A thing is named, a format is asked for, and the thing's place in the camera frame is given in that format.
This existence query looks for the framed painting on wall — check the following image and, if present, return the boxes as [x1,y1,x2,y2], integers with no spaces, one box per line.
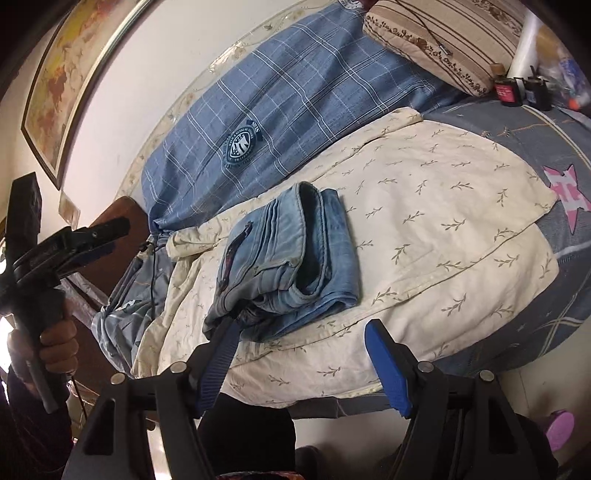
[21,0,152,189]

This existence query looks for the brown striped pillow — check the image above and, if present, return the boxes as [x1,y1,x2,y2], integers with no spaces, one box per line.
[363,0,526,97]

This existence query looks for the black small bottle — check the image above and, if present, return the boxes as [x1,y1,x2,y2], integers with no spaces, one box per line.
[524,66,552,111]

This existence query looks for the brown wooden headboard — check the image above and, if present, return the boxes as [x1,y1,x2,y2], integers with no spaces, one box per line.
[66,196,148,377]

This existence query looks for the small red jar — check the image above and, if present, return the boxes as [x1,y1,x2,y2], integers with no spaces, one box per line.
[494,77,522,107]

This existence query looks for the white paper roll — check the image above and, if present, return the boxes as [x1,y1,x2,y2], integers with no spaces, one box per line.
[507,15,541,78]

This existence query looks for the cream leaf-print quilt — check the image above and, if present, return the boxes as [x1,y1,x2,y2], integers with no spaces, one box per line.
[132,108,559,408]

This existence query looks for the purple slipper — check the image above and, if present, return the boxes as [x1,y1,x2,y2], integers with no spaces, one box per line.
[544,410,575,452]

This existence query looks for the blue plaid duvet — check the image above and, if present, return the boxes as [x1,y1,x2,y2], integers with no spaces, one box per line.
[141,1,462,234]

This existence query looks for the small wall sticker card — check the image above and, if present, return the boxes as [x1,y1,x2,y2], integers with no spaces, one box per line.
[58,191,80,229]

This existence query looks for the person's left hand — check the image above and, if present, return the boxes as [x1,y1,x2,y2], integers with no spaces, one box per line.
[7,320,79,399]

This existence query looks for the grey-blue patterned bedsheet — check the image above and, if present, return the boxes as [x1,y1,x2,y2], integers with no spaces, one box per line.
[426,100,590,376]

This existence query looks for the black cable on bed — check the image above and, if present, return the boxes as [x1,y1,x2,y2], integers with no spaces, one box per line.
[138,232,167,324]

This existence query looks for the light blue denim pants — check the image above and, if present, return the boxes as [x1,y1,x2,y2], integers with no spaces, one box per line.
[202,182,361,343]

